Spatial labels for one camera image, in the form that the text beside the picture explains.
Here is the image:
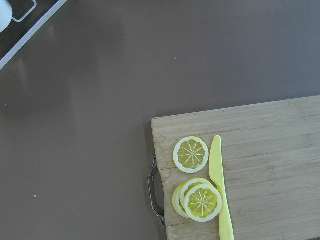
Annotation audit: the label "stacked lemon slices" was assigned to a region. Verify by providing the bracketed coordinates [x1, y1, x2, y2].
[172, 177, 222, 223]

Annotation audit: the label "wooden cutting board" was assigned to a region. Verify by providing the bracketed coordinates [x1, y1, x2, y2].
[151, 96, 320, 240]

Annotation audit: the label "lemon slice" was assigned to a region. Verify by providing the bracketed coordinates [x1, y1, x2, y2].
[172, 136, 210, 174]

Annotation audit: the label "white wire cup rack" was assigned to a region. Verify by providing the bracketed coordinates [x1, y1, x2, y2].
[0, 0, 66, 69]

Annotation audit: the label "yellow plastic knife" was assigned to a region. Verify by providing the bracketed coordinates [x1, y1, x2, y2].
[209, 135, 235, 240]

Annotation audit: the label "white mint cup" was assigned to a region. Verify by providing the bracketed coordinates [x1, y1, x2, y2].
[0, 0, 13, 33]

